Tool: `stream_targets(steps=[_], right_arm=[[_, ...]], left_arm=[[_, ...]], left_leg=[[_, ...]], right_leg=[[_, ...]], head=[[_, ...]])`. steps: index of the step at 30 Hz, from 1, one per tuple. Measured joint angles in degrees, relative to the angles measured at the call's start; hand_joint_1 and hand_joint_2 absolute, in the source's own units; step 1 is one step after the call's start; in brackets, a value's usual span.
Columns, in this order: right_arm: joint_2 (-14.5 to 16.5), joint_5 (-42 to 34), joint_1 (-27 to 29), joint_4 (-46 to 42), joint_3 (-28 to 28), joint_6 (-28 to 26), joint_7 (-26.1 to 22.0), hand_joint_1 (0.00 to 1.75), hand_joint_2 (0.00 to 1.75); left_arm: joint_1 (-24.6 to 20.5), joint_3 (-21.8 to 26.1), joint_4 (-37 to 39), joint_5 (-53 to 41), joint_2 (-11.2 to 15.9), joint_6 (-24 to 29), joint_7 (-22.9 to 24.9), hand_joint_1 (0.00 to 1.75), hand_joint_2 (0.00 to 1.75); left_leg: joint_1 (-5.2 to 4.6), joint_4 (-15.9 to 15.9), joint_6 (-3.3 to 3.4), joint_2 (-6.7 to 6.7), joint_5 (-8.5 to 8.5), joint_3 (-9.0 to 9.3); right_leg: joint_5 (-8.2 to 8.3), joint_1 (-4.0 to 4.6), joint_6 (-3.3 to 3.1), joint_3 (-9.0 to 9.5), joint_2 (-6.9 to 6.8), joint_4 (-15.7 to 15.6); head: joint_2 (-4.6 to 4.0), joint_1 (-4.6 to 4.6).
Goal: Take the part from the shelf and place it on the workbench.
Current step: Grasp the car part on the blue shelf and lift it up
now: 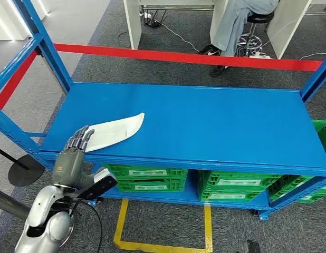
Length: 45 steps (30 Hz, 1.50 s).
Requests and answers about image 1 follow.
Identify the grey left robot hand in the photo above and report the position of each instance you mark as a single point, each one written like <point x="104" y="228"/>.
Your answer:
<point x="68" y="167"/>

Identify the white curved plastic part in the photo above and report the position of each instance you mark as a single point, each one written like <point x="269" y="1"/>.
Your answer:
<point x="116" y="131"/>

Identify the blue metal shelf rack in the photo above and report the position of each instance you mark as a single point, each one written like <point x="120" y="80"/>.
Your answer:
<point x="205" y="122"/>

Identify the green plastic crate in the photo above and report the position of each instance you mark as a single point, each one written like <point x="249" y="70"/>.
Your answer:
<point x="123" y="187"/>
<point x="324" y="134"/>
<point x="113" y="171"/>
<point x="210" y="181"/>
<point x="310" y="199"/>
<point x="205" y="197"/>

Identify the red barrier belt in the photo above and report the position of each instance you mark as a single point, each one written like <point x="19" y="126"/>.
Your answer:
<point x="178" y="57"/>
<point x="10" y="89"/>

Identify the white desk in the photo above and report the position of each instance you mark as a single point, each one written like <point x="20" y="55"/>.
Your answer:
<point x="132" y="24"/>
<point x="284" y="28"/>

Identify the person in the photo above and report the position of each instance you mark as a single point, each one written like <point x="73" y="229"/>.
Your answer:
<point x="231" y="24"/>

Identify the white power strip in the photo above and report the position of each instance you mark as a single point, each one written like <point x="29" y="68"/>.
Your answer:
<point x="257" y="56"/>

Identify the black round stool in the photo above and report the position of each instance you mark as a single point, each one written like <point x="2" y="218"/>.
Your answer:
<point x="260" y="17"/>

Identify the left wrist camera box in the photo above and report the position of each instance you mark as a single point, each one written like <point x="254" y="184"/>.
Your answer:
<point x="100" y="185"/>

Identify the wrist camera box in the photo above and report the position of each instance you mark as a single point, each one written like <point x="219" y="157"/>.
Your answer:
<point x="100" y="185"/>
<point x="253" y="247"/>

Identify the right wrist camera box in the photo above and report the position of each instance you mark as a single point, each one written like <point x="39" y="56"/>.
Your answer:
<point x="253" y="247"/>

